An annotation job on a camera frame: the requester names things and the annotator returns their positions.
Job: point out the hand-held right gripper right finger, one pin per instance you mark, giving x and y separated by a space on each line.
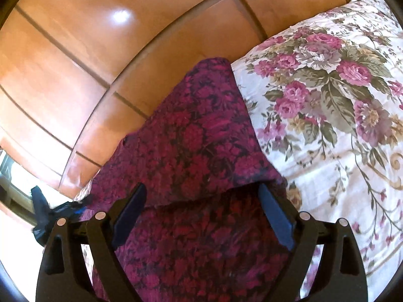
277 217

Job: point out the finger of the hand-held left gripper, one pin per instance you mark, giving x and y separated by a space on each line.
67 210

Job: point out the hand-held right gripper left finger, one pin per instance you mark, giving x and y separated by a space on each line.
129 214

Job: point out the maroon floral knit sweater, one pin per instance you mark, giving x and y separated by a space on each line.
195 132

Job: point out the wooden framed glass window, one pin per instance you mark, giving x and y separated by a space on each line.
9 179

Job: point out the floral quilted bedspread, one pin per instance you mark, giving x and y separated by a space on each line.
330 100

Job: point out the wooden panelled wardrobe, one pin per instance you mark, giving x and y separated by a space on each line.
94 69

